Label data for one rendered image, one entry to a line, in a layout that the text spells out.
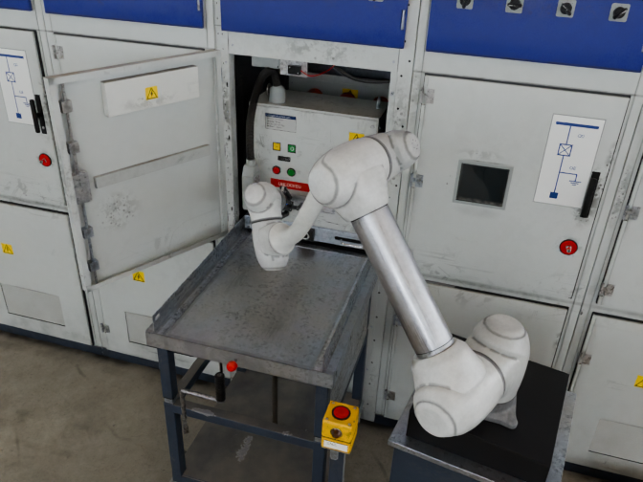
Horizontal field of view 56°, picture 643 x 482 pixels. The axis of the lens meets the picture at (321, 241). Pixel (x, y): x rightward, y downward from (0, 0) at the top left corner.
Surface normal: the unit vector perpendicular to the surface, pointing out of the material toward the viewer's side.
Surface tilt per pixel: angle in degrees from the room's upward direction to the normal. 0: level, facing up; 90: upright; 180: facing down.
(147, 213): 90
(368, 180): 58
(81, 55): 90
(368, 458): 0
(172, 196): 90
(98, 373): 0
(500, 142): 90
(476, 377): 49
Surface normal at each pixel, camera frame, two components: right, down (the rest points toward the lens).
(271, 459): 0.04, -0.87
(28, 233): -0.29, 0.47
